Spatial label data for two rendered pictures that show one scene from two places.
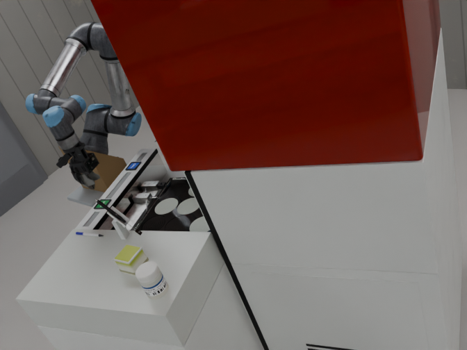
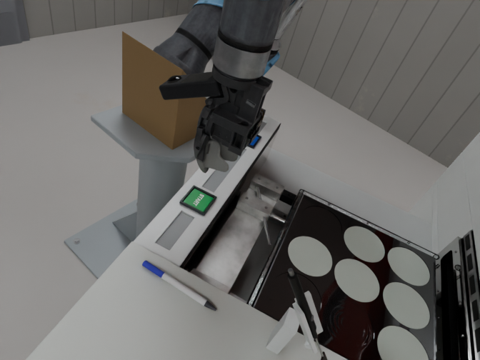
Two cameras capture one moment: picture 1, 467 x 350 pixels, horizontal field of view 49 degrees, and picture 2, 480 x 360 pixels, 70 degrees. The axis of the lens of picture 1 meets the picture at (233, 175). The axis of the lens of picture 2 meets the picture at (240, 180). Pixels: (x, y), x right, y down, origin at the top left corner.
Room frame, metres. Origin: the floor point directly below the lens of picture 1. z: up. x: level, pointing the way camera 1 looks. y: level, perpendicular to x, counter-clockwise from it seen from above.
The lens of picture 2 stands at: (1.35, 0.65, 1.48)
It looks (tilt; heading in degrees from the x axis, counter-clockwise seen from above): 43 degrees down; 339
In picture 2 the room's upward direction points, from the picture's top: 18 degrees clockwise
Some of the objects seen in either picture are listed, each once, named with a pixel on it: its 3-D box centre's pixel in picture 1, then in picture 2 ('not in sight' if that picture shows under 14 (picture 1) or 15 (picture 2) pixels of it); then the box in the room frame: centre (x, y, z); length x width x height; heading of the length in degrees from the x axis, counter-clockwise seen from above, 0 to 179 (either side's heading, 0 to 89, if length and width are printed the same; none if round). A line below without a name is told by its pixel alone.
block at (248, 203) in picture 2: (142, 197); (254, 206); (1.85, 0.40, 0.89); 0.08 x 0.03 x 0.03; 57
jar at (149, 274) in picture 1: (152, 280); not in sight; (1.19, 0.34, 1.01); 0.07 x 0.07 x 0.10
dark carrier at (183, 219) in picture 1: (189, 206); (356, 279); (1.66, 0.21, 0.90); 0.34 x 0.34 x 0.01; 57
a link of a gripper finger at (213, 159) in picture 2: (89, 182); (213, 161); (1.78, 0.54, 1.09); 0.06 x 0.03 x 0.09; 56
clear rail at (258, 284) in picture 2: (151, 206); (278, 240); (1.76, 0.36, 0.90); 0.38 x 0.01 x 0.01; 147
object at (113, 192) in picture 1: (125, 198); (218, 188); (1.91, 0.47, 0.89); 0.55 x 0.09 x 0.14; 147
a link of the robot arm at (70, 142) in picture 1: (68, 140); (241, 55); (1.80, 0.53, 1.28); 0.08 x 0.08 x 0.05
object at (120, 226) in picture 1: (121, 223); (299, 330); (1.51, 0.43, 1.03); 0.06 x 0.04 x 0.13; 57
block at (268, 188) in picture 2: (151, 185); (266, 186); (1.92, 0.35, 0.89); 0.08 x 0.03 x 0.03; 57
